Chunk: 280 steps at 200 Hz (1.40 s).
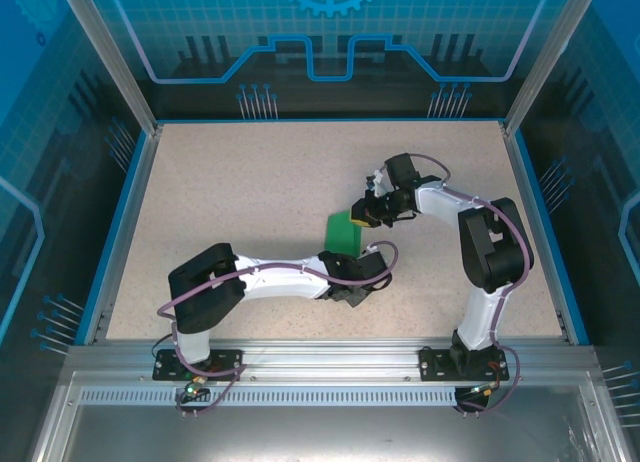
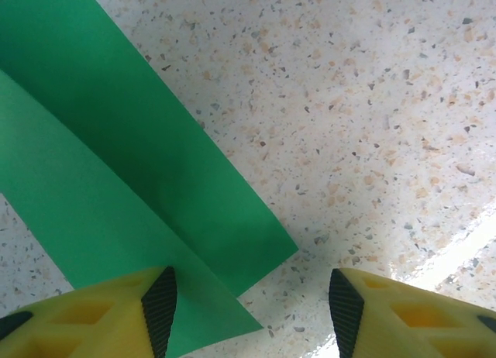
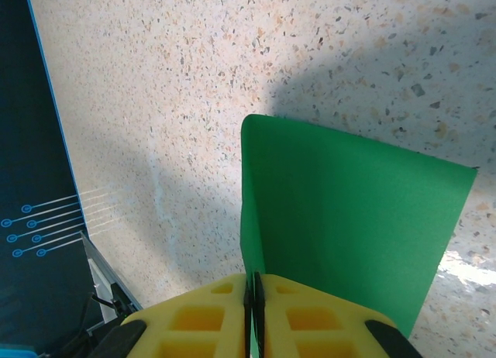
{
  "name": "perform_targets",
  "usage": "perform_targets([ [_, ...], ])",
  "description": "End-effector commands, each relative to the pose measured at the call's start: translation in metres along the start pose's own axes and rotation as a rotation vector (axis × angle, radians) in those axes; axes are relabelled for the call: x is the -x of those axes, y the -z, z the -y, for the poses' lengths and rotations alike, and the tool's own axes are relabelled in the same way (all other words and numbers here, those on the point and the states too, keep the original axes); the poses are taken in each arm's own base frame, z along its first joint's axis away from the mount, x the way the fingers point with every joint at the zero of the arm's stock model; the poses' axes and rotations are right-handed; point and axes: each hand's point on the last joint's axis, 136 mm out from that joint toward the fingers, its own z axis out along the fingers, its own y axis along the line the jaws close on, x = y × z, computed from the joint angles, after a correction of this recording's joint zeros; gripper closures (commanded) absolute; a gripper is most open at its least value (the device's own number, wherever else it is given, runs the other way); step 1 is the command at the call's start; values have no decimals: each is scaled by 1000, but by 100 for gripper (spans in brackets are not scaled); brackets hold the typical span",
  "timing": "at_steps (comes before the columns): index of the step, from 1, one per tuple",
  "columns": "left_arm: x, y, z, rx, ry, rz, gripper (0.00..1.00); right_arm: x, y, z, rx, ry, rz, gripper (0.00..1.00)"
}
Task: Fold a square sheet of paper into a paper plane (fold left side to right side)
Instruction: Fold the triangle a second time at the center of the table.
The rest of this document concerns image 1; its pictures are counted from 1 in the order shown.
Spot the green paper sheet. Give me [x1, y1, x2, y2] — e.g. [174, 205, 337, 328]
[322, 210, 364, 257]

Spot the long aluminium mounting rail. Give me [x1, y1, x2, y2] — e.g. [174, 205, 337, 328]
[64, 336, 601, 383]

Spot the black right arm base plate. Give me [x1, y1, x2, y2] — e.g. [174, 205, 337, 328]
[418, 345, 511, 383]

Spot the slotted grey cable duct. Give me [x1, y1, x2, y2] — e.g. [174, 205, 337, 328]
[79, 387, 481, 407]

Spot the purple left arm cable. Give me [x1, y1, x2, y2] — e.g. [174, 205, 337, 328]
[156, 239, 401, 419]

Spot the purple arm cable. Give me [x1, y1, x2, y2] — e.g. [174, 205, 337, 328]
[156, 239, 401, 419]
[377, 153, 534, 416]

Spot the blue aluminium table side rail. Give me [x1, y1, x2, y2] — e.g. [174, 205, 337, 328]
[82, 124, 164, 346]
[499, 121, 591, 346]

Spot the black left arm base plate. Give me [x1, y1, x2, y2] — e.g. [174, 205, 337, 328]
[152, 348, 245, 383]

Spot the cable connector with orange tip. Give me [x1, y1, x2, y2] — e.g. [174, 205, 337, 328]
[467, 381, 502, 398]

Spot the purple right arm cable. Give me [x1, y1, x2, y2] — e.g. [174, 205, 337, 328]
[377, 153, 534, 416]

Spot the cable connector with green light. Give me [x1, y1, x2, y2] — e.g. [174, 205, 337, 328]
[183, 374, 209, 398]

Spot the thin black cable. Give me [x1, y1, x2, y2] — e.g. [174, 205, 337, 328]
[149, 331, 176, 356]

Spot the aluminium frame post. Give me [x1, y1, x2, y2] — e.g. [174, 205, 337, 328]
[55, 0, 164, 136]
[501, 0, 605, 137]

